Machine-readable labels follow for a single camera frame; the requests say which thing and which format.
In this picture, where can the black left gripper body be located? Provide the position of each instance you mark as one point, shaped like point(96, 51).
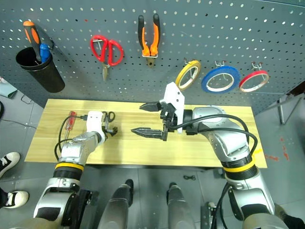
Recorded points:
point(112, 131)

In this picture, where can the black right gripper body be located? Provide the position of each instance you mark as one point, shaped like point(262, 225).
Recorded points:
point(169, 114)

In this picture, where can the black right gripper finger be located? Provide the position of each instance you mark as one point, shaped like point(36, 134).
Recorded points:
point(150, 107)
point(150, 133)

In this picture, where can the small black scissors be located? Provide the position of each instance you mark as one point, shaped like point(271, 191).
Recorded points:
point(111, 116)

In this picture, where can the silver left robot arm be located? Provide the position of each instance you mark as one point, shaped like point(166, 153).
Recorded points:
point(76, 145)

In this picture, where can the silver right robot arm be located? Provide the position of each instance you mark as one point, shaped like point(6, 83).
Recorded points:
point(228, 145)

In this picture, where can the yellow tape roll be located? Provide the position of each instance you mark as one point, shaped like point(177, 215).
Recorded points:
point(182, 75)

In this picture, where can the metal pegboard hook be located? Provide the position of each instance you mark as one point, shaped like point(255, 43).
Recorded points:
point(186, 61)
point(219, 63)
point(97, 40)
point(257, 65)

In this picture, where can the blue tape roll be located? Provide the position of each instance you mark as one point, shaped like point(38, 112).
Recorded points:
point(226, 71)

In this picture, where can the grey perforated pegboard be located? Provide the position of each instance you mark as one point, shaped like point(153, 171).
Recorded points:
point(214, 35)

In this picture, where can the red tape roll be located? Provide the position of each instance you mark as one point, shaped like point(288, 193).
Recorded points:
point(255, 73)

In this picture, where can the wooden table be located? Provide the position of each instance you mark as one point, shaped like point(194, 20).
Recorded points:
point(133, 148)

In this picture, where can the small black floor loop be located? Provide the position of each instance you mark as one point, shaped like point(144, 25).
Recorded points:
point(189, 177)

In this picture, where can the orange black pliers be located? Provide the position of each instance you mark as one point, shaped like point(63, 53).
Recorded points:
point(155, 35)

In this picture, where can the grey rounded leg shell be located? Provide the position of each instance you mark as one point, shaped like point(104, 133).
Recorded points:
point(116, 205)
point(178, 207)

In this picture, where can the black cup holder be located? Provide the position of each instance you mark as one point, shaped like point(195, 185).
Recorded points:
point(47, 76)

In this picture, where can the white black sneaker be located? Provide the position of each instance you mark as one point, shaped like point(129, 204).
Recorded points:
point(17, 198)
point(8, 161)

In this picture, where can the teal cloth bag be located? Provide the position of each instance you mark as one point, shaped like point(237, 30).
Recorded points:
point(7, 89)

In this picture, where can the orange black screwdriver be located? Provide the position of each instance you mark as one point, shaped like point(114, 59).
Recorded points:
point(33, 35)

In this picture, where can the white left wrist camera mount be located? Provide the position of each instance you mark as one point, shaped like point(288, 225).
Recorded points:
point(94, 121)

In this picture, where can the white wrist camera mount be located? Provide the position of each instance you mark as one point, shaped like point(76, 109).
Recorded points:
point(175, 95)
point(94, 121)

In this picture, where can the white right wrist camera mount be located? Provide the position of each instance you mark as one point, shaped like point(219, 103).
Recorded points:
point(175, 95)

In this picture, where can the metal pliers holder bracket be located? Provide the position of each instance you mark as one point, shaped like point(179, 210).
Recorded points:
point(149, 56)

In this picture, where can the grey metal frame stand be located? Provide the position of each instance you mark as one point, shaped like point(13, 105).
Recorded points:
point(282, 109)

